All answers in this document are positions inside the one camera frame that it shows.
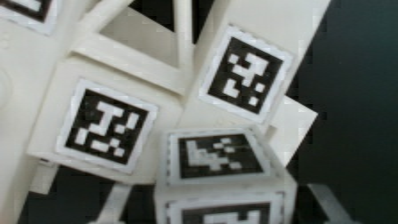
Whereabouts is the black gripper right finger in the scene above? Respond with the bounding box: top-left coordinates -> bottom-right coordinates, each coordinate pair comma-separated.
295,182 -> 362,224

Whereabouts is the long white chair back post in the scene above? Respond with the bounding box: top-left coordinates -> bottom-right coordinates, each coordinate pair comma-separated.
0,0 -> 330,224

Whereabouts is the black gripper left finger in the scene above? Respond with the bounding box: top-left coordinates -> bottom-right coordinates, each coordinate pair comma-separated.
87,183 -> 158,224

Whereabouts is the small white tagged cube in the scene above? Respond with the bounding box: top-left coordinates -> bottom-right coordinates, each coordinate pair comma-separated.
155,126 -> 297,224

